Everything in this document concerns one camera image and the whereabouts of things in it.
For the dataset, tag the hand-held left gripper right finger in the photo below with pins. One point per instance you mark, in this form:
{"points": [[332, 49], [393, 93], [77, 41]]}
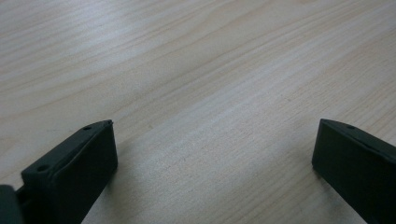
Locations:
{"points": [[358, 168]]}

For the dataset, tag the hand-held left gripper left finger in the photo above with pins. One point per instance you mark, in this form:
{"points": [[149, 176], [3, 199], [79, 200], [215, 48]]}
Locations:
{"points": [[71, 174]]}

